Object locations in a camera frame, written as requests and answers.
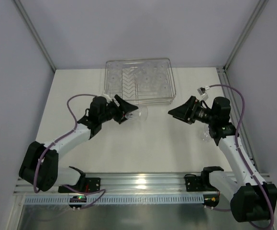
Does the clear plastic cup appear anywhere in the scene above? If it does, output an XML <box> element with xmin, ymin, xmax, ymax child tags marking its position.
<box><xmin>199</xmin><ymin>125</ymin><xmax>211</xmax><ymax>142</ymax></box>
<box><xmin>125</xmin><ymin>106</ymin><xmax>148</xmax><ymax>122</ymax></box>

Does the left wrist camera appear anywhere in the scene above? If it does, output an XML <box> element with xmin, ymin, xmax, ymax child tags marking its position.
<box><xmin>102</xmin><ymin>94</ymin><xmax>113</xmax><ymax>103</ymax></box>

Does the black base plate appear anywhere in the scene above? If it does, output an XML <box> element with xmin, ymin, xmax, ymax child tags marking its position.
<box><xmin>58</xmin><ymin>177</ymin><xmax>101</xmax><ymax>193</ymax></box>
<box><xmin>184</xmin><ymin>174</ymin><xmax>218</xmax><ymax>192</ymax></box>

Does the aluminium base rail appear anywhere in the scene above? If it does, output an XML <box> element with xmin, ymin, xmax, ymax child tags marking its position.
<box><xmin>12</xmin><ymin>171</ymin><xmax>273</xmax><ymax>196</ymax></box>

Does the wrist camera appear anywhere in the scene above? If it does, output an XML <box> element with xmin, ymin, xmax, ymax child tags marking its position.
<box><xmin>102</xmin><ymin>94</ymin><xmax>113</xmax><ymax>103</ymax></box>
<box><xmin>197</xmin><ymin>86</ymin><xmax>210</xmax><ymax>100</ymax></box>

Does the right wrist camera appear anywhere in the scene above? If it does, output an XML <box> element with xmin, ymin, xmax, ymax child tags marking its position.
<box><xmin>197</xmin><ymin>86</ymin><xmax>210</xmax><ymax>100</ymax></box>

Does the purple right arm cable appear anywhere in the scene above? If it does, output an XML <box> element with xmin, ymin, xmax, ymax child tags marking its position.
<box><xmin>204</xmin><ymin>84</ymin><xmax>275</xmax><ymax>228</ymax></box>

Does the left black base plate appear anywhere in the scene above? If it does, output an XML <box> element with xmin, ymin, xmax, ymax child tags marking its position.
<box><xmin>58</xmin><ymin>177</ymin><xmax>101</xmax><ymax>193</ymax></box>

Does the wire dish rack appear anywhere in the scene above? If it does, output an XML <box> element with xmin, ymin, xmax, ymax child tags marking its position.
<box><xmin>104</xmin><ymin>57</ymin><xmax>176</xmax><ymax>105</ymax></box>

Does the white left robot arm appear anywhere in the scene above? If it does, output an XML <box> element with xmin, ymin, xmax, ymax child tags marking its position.
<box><xmin>19</xmin><ymin>94</ymin><xmax>139</xmax><ymax>195</ymax></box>

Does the slotted cable duct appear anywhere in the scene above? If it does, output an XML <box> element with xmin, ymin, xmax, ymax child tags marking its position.
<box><xmin>24</xmin><ymin>194</ymin><xmax>204</xmax><ymax>205</ymax></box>

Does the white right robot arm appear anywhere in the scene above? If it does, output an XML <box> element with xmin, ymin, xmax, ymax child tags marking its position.
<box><xmin>168</xmin><ymin>96</ymin><xmax>277</xmax><ymax>222</ymax></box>

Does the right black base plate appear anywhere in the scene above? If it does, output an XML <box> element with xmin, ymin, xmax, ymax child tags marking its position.
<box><xmin>184</xmin><ymin>174</ymin><xmax>218</xmax><ymax>192</ymax></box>

